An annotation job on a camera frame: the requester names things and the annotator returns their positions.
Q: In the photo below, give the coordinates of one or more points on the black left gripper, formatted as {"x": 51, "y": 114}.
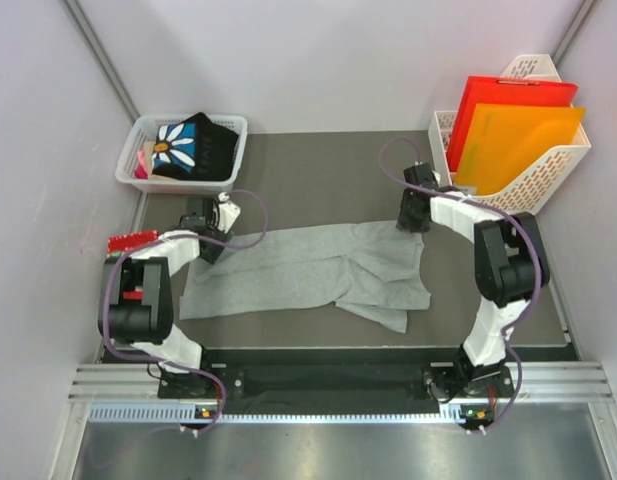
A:
{"x": 212, "y": 254}

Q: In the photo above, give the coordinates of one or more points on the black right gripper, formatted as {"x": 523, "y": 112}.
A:
{"x": 405, "y": 223}

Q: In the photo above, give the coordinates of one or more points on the grey t shirt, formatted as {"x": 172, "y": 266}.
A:
{"x": 369, "y": 269}

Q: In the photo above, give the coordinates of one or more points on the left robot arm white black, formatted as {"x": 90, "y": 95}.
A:
{"x": 141, "y": 312}

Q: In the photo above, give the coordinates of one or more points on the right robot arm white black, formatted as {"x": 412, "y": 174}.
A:
{"x": 509, "y": 268}

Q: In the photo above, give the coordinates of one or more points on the black daisy print t shirt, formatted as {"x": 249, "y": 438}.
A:
{"x": 195, "y": 149}

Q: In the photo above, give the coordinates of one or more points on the pink beige folded cloths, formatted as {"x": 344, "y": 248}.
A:
{"x": 143, "y": 170}

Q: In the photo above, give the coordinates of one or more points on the red green patterned book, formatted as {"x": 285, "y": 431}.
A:
{"x": 118, "y": 245}

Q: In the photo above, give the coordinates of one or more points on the white plastic basket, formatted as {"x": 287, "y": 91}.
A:
{"x": 145, "y": 129}

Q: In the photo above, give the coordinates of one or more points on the white file organizer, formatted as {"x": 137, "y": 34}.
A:
{"x": 528, "y": 80}

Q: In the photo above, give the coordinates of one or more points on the orange folder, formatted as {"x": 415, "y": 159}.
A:
{"x": 504, "y": 140}

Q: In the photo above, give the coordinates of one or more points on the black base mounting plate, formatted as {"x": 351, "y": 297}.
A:
{"x": 329, "y": 381}

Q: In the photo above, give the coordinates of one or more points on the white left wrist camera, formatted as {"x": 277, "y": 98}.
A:
{"x": 228, "y": 212}

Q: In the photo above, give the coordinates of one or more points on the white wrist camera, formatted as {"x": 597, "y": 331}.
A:
{"x": 228, "y": 212}
{"x": 438, "y": 178}

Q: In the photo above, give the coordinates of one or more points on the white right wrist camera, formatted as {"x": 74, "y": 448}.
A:
{"x": 438, "y": 178}

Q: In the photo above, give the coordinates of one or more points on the grey slotted cable duct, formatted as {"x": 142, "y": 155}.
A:
{"x": 188, "y": 413}

